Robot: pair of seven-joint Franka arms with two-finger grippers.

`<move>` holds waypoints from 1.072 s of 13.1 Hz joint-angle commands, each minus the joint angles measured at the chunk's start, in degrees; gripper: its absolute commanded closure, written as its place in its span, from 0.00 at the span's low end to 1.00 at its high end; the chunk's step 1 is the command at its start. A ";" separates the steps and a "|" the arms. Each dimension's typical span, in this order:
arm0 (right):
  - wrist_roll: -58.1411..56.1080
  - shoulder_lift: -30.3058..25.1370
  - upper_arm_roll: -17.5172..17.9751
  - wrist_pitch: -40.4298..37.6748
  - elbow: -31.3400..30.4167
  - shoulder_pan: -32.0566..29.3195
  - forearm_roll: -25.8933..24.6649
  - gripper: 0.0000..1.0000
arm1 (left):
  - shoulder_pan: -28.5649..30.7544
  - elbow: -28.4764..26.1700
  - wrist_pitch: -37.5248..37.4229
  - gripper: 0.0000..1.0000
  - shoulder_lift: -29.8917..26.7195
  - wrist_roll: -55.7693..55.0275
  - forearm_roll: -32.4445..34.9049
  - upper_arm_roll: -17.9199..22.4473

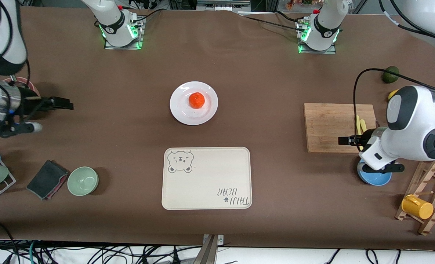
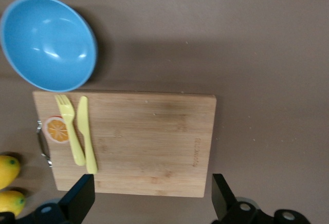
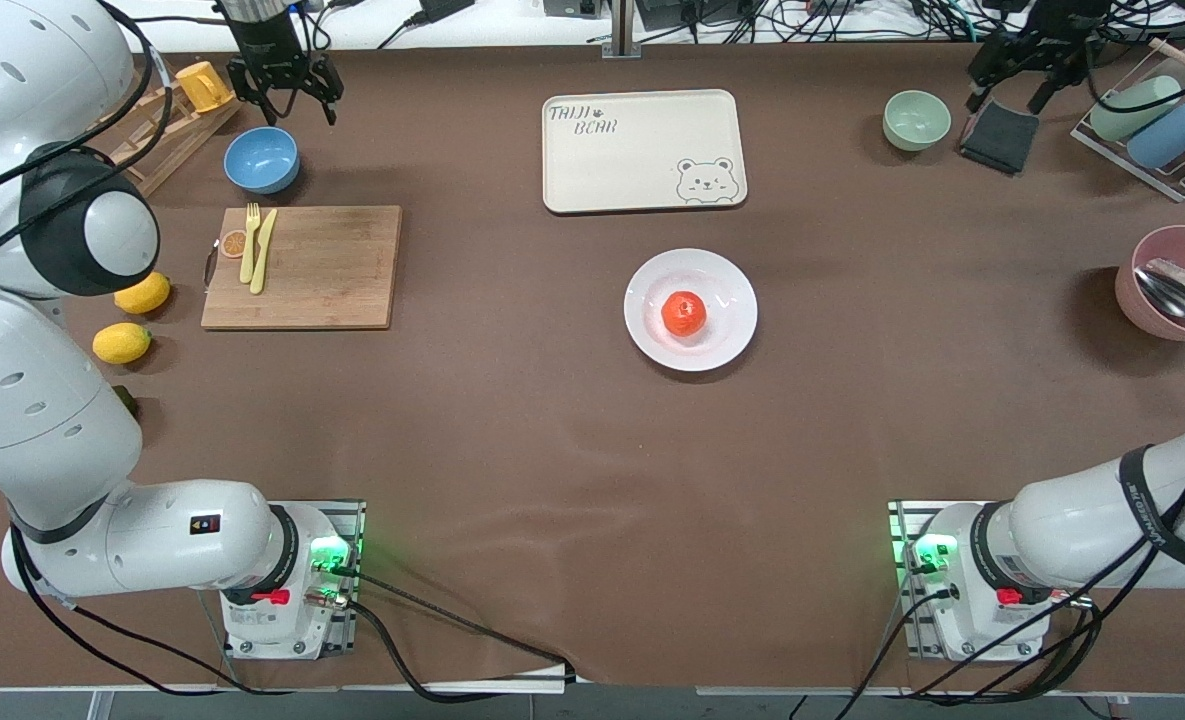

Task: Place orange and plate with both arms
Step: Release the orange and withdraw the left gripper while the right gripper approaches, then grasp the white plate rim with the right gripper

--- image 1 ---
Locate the yellow mug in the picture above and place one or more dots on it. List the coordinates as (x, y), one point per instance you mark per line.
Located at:
(417, 207)

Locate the orange fruit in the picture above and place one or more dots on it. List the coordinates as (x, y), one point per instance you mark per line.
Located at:
(196, 100)

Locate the wooden mug rack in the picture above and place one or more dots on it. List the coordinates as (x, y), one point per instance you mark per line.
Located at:
(432, 183)

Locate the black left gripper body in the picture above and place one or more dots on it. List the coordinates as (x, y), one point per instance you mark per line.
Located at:
(366, 139)

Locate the yellow plastic fork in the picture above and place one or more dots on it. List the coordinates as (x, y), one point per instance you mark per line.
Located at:
(363, 126)

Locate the pale green bowl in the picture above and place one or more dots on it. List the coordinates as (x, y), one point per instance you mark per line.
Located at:
(83, 181)

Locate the cream bear print tray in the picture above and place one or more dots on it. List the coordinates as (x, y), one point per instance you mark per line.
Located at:
(206, 179)

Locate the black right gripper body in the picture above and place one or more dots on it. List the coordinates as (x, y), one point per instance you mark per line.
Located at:
(30, 105)

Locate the grey aluminium frame post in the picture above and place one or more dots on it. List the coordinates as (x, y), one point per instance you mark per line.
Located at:
(211, 251)

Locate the dark green avocado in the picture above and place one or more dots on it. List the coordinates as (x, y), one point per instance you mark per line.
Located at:
(390, 74)

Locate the white round plate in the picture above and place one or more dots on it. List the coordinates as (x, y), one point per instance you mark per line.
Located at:
(180, 110)

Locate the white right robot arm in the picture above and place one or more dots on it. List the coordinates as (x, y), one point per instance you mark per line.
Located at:
(111, 22)

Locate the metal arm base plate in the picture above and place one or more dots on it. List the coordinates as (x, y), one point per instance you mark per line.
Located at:
(316, 51)
(123, 46)

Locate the blue bowl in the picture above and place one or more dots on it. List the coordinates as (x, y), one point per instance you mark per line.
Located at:
(375, 179)

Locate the dark grey folded cloth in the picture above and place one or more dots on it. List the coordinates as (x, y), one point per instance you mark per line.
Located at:
(46, 178)

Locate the yellow plastic knife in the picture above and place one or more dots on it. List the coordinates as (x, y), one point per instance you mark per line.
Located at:
(357, 124)

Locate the pink round tub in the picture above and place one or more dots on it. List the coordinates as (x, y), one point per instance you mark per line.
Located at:
(32, 85)

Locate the wooden cutting board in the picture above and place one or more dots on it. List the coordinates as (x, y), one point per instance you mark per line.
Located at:
(323, 124)

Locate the yellow lemon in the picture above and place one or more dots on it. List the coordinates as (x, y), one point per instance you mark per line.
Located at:
(392, 94)

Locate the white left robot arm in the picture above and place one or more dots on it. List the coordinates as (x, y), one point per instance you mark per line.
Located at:
(415, 121)

